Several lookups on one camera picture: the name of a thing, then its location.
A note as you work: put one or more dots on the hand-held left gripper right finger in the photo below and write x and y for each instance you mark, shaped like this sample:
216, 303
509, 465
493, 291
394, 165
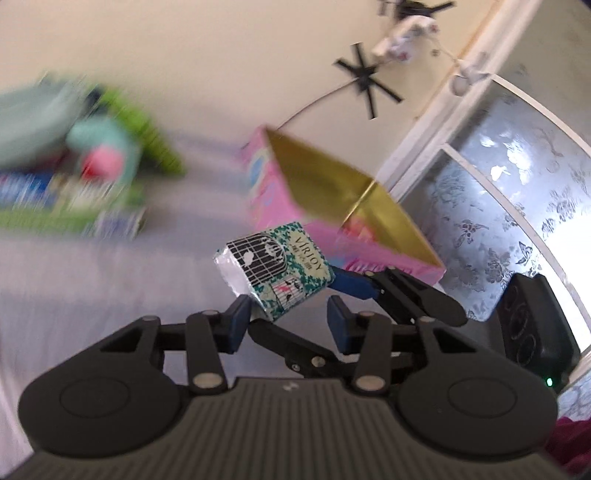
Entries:
338, 325

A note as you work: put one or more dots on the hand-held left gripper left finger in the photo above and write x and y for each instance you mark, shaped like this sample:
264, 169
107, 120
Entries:
238, 323

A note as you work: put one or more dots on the pale teal zip pouch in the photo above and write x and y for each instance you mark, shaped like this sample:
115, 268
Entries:
32, 124

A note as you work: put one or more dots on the green and blue flat box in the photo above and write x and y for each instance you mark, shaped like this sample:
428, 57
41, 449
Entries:
60, 207

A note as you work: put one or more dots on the teal and pink soft item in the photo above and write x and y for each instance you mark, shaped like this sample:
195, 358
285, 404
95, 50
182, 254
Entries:
106, 147

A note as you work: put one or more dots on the white wall hook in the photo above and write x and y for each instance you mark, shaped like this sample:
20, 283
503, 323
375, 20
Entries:
464, 76

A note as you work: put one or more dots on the frosted floral window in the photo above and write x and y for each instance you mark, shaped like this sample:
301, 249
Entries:
498, 184

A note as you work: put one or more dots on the white hanging cloth figure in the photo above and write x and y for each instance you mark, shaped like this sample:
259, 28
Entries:
406, 34

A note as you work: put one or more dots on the maroon clothing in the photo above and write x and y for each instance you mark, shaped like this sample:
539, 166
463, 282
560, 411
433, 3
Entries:
570, 447

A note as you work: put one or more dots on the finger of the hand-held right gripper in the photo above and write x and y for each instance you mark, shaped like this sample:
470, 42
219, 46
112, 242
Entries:
353, 284
286, 342

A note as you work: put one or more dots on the green packet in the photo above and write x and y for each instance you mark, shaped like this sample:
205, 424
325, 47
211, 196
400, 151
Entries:
147, 134

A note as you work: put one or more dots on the birdcage print tissue packet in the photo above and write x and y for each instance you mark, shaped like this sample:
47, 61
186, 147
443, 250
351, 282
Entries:
277, 272

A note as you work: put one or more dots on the pink cardboard box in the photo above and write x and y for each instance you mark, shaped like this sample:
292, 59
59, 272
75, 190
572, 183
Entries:
272, 184

